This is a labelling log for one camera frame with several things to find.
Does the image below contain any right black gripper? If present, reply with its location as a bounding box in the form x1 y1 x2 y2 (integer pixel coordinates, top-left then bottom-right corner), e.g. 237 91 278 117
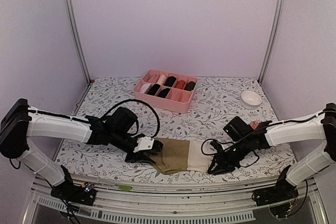
208 137 251 175

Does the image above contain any khaki underwear cream waistband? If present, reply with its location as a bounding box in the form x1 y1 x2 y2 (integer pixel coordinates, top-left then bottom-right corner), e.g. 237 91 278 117
151 138 212 175

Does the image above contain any black underwear white trim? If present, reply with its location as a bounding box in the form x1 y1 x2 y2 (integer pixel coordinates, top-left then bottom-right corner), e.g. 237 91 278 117
157 88 171 98

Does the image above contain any pink divided storage box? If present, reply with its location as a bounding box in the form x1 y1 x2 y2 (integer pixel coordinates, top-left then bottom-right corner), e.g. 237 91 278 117
133 69 198 113

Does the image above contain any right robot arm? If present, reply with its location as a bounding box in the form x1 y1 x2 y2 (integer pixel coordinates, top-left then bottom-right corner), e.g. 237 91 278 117
207 103 335 201

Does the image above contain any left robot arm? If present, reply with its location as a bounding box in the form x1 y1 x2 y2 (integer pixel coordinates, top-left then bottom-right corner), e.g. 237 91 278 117
1 99 163 200

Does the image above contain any black rolled underwear front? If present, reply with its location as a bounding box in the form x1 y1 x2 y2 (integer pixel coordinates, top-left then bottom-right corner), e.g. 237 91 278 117
147 84 161 95

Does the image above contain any black rolled underwear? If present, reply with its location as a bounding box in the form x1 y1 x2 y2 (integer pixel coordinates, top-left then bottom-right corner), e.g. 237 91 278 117
147 84 161 95
164 76 176 87

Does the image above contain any black rolled underwear back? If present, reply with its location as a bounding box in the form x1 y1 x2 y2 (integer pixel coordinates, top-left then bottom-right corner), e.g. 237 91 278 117
164 76 176 87

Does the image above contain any beige rolled underwear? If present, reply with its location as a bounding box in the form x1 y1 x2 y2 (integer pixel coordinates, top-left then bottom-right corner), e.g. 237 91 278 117
156 74 167 85

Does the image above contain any red rolled underwear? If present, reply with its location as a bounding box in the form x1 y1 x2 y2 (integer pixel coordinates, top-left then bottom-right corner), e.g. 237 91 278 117
175 80 185 90

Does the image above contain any olive rolled underwear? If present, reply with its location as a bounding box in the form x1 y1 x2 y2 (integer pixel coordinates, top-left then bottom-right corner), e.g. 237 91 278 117
184 81 196 91

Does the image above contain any floral table mat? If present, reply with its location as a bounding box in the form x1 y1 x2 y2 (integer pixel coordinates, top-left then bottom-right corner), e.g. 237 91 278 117
56 77 296 185

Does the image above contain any green tape scrap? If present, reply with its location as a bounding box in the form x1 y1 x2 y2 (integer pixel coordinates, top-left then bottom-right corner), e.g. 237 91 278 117
118 185 132 191

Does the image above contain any red patterned bowl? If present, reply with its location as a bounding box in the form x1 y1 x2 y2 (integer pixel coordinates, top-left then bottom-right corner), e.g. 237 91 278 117
249 121 262 131

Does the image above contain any white folded cloth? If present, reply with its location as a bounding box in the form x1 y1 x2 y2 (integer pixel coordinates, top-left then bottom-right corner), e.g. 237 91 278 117
139 83 152 93

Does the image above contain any white bowl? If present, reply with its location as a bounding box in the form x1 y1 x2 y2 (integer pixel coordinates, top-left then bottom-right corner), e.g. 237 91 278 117
240 91 262 110

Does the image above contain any pink folded cloth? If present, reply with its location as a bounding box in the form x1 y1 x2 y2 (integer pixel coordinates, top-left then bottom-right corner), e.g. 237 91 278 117
147 74 157 83

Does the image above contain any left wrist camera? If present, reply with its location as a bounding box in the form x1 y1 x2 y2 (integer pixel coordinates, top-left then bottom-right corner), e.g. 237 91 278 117
133 136 154 153

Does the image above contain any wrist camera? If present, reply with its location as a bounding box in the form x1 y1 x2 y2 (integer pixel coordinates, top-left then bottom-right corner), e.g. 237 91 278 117
210 140 224 152
133 136 154 153

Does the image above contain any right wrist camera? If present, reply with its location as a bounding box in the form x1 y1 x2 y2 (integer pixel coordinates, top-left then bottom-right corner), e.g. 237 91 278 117
210 140 224 152

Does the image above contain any aluminium front rail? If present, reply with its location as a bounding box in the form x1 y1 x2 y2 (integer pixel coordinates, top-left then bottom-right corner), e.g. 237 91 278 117
23 175 329 223

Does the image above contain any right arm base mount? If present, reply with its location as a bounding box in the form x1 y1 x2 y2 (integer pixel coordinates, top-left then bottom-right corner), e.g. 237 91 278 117
251 178 299 219

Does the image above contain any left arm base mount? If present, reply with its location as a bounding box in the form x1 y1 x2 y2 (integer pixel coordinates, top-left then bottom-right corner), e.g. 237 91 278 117
50 181 97 206

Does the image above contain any right aluminium frame post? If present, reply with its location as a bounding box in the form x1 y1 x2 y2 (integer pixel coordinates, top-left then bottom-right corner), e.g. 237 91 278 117
258 0 285 86

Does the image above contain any aluminium frame post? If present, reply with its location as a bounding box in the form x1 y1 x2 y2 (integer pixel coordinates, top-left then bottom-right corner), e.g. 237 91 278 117
258 0 285 86
59 0 92 84

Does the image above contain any left aluminium frame post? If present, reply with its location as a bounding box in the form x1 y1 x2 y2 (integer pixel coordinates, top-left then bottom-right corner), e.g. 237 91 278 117
59 0 92 84

